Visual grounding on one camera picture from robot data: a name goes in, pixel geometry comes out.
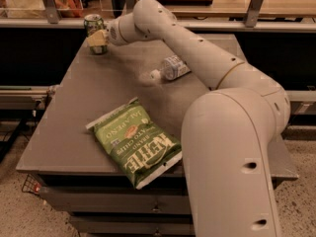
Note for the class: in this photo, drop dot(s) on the grey drawer cabinet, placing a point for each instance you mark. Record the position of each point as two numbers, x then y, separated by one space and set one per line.
95 86

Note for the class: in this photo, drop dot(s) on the green kettle chips bag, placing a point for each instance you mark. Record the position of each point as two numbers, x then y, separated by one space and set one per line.
143 150

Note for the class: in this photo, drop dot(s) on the green soda can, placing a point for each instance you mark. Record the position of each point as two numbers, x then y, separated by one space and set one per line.
93 23

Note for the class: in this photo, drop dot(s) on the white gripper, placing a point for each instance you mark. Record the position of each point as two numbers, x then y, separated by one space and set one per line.
113 34

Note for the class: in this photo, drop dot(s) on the orange patterned bag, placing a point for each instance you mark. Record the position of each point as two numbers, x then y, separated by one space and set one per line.
69 8

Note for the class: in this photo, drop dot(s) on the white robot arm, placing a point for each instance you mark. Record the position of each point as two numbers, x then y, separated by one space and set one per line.
225 133

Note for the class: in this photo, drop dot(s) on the grey conveyor rail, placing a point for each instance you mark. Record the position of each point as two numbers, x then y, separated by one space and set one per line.
26 97

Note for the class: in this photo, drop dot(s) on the clear plastic water bottle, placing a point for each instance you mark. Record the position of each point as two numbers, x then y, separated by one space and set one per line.
173 67

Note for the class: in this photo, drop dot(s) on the metal railing frame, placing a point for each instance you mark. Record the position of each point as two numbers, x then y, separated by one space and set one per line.
221 14

